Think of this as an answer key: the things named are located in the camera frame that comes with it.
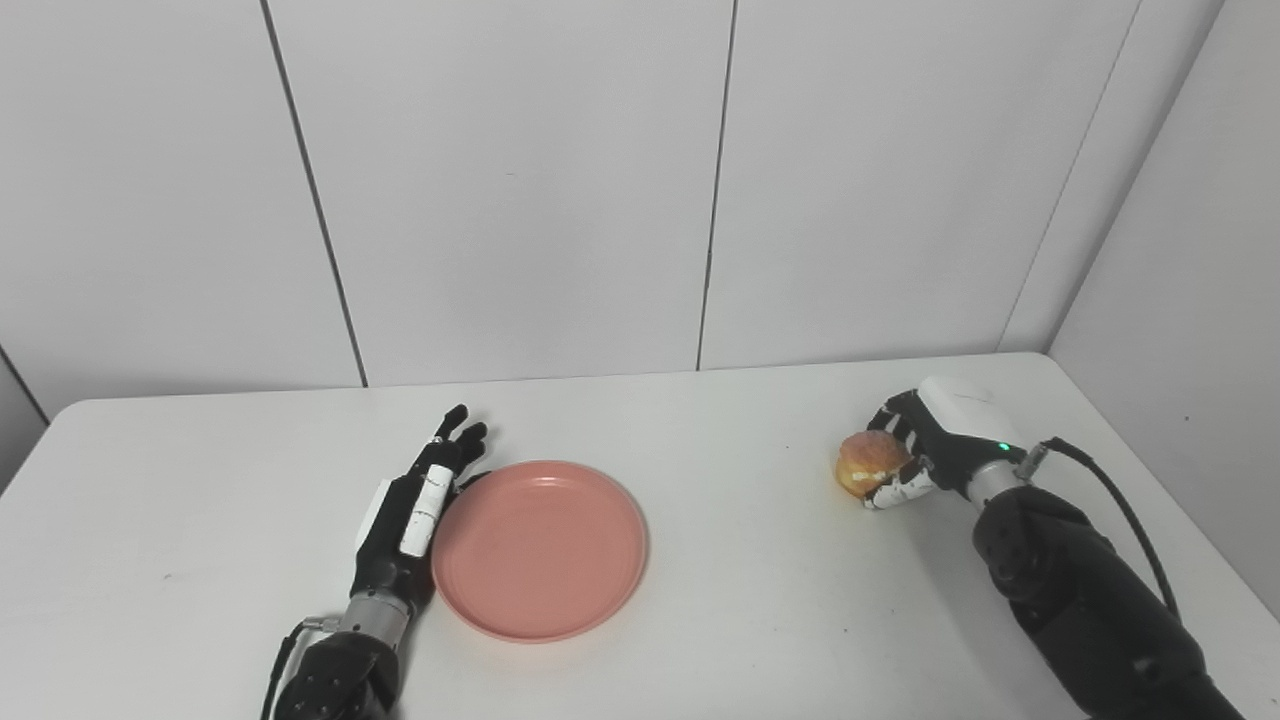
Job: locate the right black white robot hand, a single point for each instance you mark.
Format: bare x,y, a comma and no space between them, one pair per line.
960,430

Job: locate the pink round plate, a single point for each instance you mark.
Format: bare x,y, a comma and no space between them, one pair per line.
540,550

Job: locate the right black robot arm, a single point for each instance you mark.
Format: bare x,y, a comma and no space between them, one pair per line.
1080,590

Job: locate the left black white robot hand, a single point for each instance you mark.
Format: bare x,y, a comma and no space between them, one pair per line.
395,535

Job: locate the cream puff pastry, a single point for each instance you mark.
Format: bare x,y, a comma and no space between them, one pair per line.
868,462

